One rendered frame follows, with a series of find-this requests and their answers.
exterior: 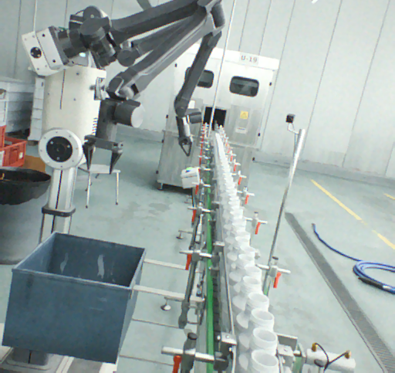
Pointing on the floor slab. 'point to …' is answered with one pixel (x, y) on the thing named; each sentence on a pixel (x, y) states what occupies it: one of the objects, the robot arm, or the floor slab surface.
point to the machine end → (258, 97)
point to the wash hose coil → (365, 267)
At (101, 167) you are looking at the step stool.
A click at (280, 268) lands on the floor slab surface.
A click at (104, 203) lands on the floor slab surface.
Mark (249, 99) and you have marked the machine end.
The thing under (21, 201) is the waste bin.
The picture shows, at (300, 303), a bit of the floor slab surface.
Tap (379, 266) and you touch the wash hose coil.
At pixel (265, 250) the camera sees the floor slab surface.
